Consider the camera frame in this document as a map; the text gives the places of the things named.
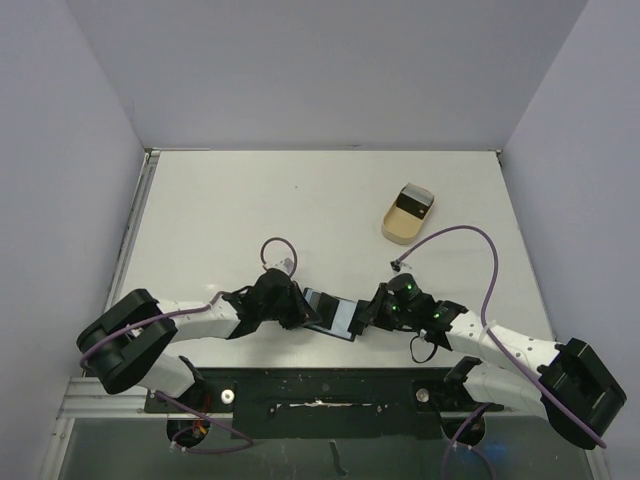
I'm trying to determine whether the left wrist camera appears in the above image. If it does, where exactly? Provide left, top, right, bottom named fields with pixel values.
left=276, top=257, right=296, bottom=275

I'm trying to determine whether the stack of black cards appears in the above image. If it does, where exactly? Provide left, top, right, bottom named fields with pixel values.
left=395, top=185, right=435, bottom=220

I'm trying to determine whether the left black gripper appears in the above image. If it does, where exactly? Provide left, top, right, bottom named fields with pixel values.
left=260, top=282, right=320, bottom=330

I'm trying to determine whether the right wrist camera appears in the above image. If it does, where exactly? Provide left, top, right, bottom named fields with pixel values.
left=390, top=259, right=412, bottom=275

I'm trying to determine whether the black leather card holder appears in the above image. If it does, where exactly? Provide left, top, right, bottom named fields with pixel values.
left=307, top=297, right=358, bottom=342

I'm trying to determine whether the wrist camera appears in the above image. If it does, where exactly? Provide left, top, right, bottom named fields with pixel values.
left=276, top=257, right=296, bottom=275
left=390, top=259, right=412, bottom=275

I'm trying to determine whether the beige wooden tray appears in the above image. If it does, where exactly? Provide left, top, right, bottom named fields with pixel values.
left=381, top=183, right=429, bottom=245

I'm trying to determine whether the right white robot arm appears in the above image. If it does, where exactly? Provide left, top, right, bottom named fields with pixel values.
left=351, top=273, right=627, bottom=450

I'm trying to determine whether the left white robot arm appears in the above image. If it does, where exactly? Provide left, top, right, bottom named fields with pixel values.
left=76, top=268, right=322, bottom=411

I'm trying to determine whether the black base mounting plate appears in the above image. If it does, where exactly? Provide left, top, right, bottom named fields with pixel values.
left=144, top=357, right=504, bottom=441

